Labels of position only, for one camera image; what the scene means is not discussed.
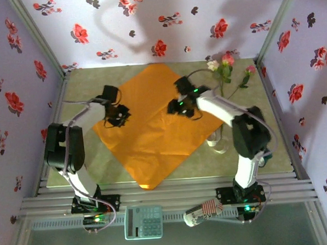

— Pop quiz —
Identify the orange wrapping paper sheet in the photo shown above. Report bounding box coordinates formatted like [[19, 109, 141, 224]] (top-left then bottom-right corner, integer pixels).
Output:
[[88, 59, 228, 193]]

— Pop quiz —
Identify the white satin ribbon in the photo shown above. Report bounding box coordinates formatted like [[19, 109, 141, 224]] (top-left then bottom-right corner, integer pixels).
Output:
[[206, 124, 230, 155]]

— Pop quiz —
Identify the white and pink rose stem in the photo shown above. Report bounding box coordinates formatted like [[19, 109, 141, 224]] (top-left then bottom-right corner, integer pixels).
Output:
[[205, 52, 237, 99]]

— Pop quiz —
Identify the small pink rose stem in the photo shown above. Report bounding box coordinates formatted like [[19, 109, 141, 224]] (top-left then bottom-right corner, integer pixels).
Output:
[[225, 64, 259, 100]]

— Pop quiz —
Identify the pale green desk calculator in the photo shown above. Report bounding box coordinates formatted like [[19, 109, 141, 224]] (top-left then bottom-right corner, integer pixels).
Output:
[[123, 204, 164, 241]]

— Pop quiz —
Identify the aluminium frame side rail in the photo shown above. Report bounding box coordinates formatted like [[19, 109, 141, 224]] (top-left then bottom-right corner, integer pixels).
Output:
[[255, 57, 312, 183], [26, 73, 77, 197]]

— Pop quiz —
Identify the narrow aluminium frame beam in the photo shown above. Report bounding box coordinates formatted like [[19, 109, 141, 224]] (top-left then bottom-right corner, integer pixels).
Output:
[[36, 172, 299, 198]]

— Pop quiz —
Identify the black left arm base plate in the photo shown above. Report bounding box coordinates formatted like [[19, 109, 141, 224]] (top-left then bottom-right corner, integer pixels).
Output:
[[70, 194, 122, 215]]

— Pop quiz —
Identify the wide aluminium frame beam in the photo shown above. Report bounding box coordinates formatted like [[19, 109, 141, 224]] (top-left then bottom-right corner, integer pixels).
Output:
[[19, 182, 319, 218]]

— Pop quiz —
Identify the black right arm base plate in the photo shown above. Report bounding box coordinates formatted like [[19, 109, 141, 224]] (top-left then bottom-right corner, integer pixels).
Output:
[[215, 185, 266, 206]]

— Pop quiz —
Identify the lilac left arm cable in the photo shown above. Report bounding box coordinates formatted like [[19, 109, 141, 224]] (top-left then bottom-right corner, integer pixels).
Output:
[[60, 97, 118, 236]]

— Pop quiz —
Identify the lilac arm cable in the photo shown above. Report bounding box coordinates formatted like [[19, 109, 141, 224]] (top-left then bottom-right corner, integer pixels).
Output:
[[187, 65, 282, 226], [60, 97, 118, 236]]

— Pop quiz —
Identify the grey perforated cable tray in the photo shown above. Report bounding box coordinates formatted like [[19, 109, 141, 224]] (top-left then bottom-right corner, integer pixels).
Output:
[[30, 208, 240, 231]]

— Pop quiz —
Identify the aluminium frame post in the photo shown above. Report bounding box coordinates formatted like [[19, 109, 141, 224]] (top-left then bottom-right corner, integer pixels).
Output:
[[7, 0, 70, 82], [251, 0, 308, 66]]

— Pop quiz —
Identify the lilac right arm cable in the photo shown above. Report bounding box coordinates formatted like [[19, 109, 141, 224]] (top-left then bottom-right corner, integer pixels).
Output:
[[187, 65, 282, 226]]

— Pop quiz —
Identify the aluminium frame leg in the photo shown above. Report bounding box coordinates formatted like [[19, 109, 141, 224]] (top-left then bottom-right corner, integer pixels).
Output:
[[304, 200, 327, 245], [3, 217, 32, 245]]

